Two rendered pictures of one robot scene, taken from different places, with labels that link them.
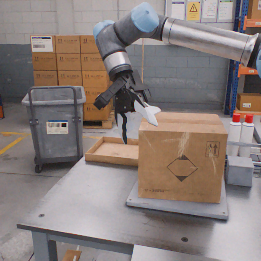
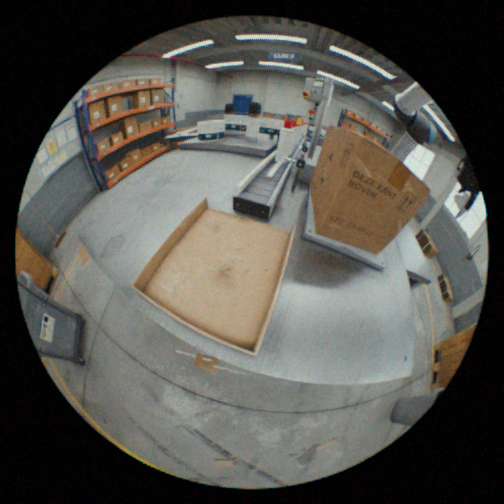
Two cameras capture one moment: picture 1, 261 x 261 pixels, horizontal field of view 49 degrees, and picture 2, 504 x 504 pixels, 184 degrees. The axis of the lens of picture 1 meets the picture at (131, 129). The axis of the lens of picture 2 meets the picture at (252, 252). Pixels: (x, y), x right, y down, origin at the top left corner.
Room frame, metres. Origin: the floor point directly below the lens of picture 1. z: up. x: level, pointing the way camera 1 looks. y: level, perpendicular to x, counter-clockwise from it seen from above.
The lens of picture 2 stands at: (1.34, 0.21, 1.10)
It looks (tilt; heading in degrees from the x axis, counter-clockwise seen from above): 54 degrees down; 269
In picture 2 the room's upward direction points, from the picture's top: 9 degrees clockwise
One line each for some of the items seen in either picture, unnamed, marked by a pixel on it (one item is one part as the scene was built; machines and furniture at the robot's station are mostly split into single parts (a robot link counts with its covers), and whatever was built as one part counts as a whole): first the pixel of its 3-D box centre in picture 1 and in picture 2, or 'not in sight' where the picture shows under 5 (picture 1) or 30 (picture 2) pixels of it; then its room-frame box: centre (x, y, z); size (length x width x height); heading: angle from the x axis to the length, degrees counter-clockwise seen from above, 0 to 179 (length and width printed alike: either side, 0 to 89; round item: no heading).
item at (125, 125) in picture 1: (128, 127); (459, 203); (0.81, 0.01, 1.17); 0.06 x 0.03 x 0.09; 130
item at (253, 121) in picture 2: not in sight; (253, 121); (1.44, -0.91, 1.03); 0.09 x 0.09 x 0.30
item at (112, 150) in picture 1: (121, 150); (220, 256); (1.40, 0.05, 0.85); 0.30 x 0.26 x 0.04; 76
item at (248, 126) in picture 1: (246, 136); not in sight; (1.25, -0.53, 0.98); 0.05 x 0.05 x 0.20
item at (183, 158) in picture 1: (179, 154); (359, 182); (1.04, -0.19, 0.99); 0.30 x 0.24 x 0.27; 82
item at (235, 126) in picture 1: (234, 135); (284, 142); (1.26, -0.48, 0.98); 0.05 x 0.05 x 0.20
